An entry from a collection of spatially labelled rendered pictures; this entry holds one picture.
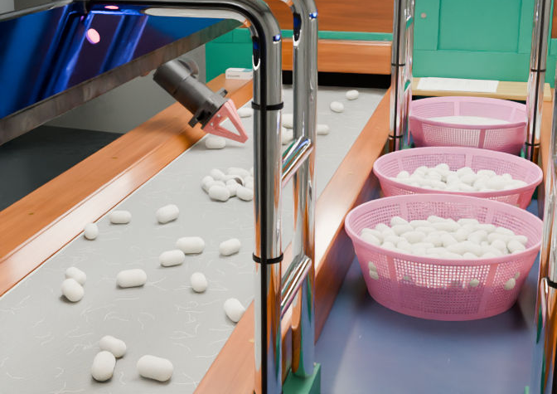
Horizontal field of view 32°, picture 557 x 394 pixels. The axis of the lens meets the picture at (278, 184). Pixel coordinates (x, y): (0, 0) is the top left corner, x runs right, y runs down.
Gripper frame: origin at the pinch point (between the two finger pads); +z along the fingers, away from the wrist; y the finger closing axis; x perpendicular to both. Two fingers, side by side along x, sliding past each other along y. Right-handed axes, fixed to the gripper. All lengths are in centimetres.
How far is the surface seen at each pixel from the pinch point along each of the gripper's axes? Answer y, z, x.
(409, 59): 17.5, 13.8, -27.6
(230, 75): 52, -14, 10
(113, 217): -46.1, -4.7, 4.4
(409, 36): 17.5, 11.1, -30.9
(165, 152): -11.9, -8.3, 7.1
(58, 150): 247, -74, 160
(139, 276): -67, 4, -3
